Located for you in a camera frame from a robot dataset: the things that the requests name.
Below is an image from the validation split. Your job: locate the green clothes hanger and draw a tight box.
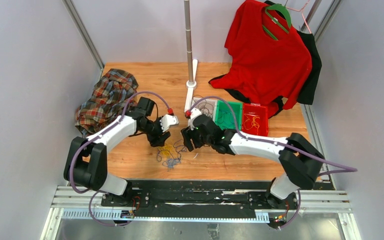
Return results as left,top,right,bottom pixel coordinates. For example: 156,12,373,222
260,4,292,42

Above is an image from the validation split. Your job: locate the aluminium frame post left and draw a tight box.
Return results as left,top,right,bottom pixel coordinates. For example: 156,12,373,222
62,0,105,71

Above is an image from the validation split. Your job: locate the pink wire hanger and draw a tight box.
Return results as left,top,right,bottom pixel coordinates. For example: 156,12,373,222
284,0,313,34

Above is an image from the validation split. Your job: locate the aluminium frame post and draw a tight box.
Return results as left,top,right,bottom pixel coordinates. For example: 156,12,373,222
314,0,343,42
62,0,105,71

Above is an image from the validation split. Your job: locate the metal pole with white base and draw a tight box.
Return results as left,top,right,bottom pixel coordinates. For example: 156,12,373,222
183,0,198,112

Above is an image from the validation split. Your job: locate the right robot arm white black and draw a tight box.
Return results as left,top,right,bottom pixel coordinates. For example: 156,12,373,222
181,115,324,209

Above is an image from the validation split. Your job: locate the red t-shirt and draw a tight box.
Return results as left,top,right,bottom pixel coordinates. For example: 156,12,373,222
209,0,313,118

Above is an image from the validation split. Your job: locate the plaid flannel shirt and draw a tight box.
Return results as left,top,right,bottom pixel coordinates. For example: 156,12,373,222
74,68,139,137

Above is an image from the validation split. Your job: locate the aluminium frame post right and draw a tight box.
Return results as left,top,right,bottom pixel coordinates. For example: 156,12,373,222
314,0,343,42

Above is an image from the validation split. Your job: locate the green plastic bin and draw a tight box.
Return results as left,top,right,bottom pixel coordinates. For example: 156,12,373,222
214,100,243,130

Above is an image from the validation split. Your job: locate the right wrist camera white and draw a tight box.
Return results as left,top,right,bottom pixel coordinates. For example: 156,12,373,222
188,108,203,130

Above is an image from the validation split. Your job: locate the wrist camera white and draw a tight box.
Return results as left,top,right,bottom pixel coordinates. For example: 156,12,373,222
188,108,203,130
159,114,180,132

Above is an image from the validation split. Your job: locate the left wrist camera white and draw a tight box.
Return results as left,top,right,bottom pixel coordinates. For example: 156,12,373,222
159,114,180,132

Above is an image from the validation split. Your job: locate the coloured cable bundle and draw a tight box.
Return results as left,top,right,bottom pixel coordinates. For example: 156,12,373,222
155,139,193,171

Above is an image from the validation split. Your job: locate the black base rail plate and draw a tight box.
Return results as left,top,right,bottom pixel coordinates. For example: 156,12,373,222
100,179,298,220

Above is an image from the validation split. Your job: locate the red plastic bin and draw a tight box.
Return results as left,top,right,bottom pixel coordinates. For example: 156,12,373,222
241,103,269,137

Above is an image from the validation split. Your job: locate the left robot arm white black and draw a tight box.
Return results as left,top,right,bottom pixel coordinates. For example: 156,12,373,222
63,97,179,207

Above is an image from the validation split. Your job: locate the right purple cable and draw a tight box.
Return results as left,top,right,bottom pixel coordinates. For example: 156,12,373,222
184,96,359,230

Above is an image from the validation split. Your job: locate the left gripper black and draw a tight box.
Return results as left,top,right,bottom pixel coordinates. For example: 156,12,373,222
140,116,171,148

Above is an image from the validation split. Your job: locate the black t-shirt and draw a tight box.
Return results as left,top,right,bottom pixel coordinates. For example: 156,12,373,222
264,0,322,109

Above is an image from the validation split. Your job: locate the purple cable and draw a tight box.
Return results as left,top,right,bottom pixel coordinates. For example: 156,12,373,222
184,96,359,230
69,91,174,227

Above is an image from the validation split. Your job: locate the white plastic bin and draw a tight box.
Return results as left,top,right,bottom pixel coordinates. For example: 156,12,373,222
191,96,218,121

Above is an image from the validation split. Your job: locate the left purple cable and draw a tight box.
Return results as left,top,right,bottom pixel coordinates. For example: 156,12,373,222
69,91,174,227

